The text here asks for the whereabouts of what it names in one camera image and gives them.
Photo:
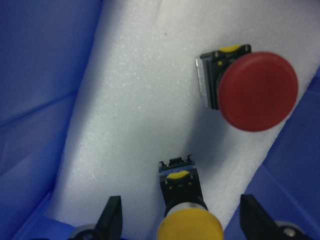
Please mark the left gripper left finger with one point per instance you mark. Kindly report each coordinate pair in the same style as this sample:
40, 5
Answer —
110, 224

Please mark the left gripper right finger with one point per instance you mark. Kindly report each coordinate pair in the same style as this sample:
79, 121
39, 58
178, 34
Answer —
255, 222

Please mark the yellow push button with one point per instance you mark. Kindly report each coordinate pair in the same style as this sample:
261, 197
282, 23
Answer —
186, 215

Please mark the red push button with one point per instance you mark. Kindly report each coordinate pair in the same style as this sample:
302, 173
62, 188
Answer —
254, 91

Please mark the blue bin with buttons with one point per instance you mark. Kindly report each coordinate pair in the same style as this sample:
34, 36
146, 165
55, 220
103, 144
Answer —
45, 47

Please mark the white foam pad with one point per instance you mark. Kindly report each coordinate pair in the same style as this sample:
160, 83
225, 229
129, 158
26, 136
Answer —
139, 104

